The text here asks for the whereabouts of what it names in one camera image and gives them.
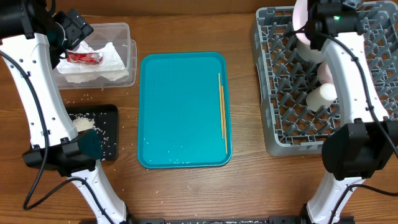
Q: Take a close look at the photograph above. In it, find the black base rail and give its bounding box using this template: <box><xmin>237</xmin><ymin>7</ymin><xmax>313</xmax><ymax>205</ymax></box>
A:
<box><xmin>126</xmin><ymin>216</ymin><xmax>308</xmax><ymax>224</ymax></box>

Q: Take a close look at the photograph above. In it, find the white napkin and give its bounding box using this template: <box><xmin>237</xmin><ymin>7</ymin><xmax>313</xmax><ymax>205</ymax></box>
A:
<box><xmin>57</xmin><ymin>41</ymin><xmax>129</xmax><ymax>83</ymax></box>

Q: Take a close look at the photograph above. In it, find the teal plastic tray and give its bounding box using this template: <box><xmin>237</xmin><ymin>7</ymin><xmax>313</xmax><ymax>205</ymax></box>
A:
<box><xmin>137</xmin><ymin>52</ymin><xmax>233</xmax><ymax>169</ymax></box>

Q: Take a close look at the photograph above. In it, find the white paper cup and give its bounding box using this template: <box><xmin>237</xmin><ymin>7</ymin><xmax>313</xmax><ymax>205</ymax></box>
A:
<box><xmin>306</xmin><ymin>83</ymin><xmax>337</xmax><ymax>111</ymax></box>

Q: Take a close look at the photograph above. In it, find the grey bowl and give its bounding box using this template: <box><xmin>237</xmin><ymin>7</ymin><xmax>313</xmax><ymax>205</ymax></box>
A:
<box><xmin>296</xmin><ymin>40</ymin><xmax>324</xmax><ymax>63</ymax></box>

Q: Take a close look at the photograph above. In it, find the red snack wrapper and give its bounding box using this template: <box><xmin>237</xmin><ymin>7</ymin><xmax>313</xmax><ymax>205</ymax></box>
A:
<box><xmin>67</xmin><ymin>52</ymin><xmax>103</xmax><ymax>65</ymax></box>

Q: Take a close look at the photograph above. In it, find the grey dishwasher rack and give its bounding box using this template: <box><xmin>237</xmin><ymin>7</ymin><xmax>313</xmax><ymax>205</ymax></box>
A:
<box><xmin>251</xmin><ymin>1</ymin><xmax>397</xmax><ymax>156</ymax></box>

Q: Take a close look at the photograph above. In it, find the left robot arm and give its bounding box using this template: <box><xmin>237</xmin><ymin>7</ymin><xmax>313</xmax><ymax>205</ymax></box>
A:
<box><xmin>1</xmin><ymin>0</ymin><xmax>135</xmax><ymax>223</ymax></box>

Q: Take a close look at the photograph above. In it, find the white plate with rice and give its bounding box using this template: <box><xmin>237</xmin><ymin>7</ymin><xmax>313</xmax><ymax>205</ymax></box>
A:
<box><xmin>292</xmin><ymin>0</ymin><xmax>310</xmax><ymax>45</ymax></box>

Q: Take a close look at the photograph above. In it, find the small pink bowl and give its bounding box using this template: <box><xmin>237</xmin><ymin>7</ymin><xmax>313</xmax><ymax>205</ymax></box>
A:
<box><xmin>317</xmin><ymin>62</ymin><xmax>334</xmax><ymax>85</ymax></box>

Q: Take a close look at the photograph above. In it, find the black plastic tray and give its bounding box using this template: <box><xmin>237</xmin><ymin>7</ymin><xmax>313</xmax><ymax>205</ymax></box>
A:
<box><xmin>66</xmin><ymin>104</ymin><xmax>119</xmax><ymax>161</ymax></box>

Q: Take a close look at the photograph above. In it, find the pile of rice grains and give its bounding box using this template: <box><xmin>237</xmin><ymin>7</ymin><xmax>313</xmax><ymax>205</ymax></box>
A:
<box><xmin>70</xmin><ymin>114</ymin><xmax>108</xmax><ymax>144</ymax></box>

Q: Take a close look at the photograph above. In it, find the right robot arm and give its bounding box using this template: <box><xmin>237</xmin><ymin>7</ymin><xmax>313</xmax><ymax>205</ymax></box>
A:
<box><xmin>294</xmin><ymin>1</ymin><xmax>397</xmax><ymax>223</ymax></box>

